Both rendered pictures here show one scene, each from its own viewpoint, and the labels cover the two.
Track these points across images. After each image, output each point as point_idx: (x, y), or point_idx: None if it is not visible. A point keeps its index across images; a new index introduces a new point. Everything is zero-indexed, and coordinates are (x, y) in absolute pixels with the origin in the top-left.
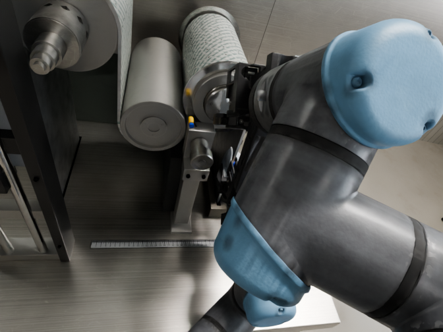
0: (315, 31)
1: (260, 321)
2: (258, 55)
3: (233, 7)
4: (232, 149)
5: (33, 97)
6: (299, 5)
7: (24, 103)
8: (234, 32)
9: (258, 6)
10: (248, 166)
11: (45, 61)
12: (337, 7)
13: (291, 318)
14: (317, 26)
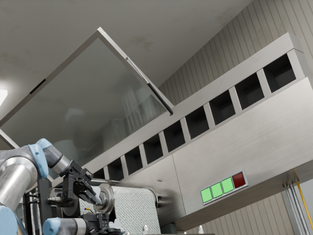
0: (200, 171)
1: (43, 229)
2: (183, 201)
3: (163, 187)
4: (110, 221)
5: (49, 212)
6: (186, 167)
7: (44, 210)
8: (139, 188)
9: (172, 180)
10: (63, 190)
11: (49, 197)
12: (201, 155)
13: (49, 224)
14: (199, 169)
